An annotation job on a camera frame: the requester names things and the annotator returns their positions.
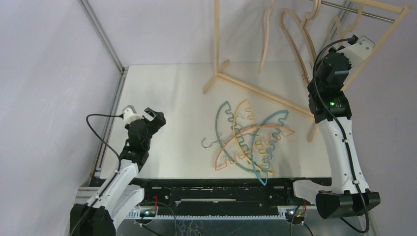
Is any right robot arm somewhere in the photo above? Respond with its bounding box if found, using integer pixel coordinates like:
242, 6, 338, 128
284, 44, 381, 219

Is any wooden clothes rack frame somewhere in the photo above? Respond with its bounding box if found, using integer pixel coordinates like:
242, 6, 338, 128
203, 0, 414, 144

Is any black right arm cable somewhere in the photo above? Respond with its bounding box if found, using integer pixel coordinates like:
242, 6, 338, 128
312, 36, 371, 235

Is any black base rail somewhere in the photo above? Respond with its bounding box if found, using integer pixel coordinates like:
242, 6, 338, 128
127, 178, 317, 220

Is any circuit board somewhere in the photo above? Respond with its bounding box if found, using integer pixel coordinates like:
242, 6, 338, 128
139, 209, 157, 219
285, 210, 305, 221

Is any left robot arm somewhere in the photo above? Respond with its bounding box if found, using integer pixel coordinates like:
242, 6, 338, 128
68, 105, 166, 236

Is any orange plastic hanger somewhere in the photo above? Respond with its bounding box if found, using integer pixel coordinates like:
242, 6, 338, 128
215, 125, 295, 175

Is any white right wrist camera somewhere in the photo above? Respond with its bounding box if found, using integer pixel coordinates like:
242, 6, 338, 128
337, 35, 376, 67

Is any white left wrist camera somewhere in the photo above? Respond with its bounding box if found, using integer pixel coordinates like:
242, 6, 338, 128
122, 105, 143, 124

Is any wooden hanger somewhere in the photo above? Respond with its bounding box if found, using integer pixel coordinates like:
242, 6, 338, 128
279, 0, 323, 86
326, 3, 363, 43
258, 0, 275, 74

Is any metal hanging rod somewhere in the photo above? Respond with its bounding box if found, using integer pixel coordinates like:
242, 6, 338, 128
321, 0, 395, 24

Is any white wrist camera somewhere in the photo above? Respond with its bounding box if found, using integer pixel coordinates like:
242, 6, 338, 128
337, 35, 376, 67
122, 105, 143, 124

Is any green plastic hanger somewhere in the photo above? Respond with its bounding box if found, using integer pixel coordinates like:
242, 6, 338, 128
211, 101, 248, 172

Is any blue plastic hanger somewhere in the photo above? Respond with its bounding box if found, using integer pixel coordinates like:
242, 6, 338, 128
250, 110, 289, 186

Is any left circuit board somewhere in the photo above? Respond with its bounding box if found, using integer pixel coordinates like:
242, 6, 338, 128
139, 209, 157, 219

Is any yellow plastic hanger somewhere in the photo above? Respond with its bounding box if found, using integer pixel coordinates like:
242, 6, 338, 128
234, 100, 274, 176

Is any right circuit board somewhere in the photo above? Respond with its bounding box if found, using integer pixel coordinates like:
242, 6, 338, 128
285, 210, 305, 221

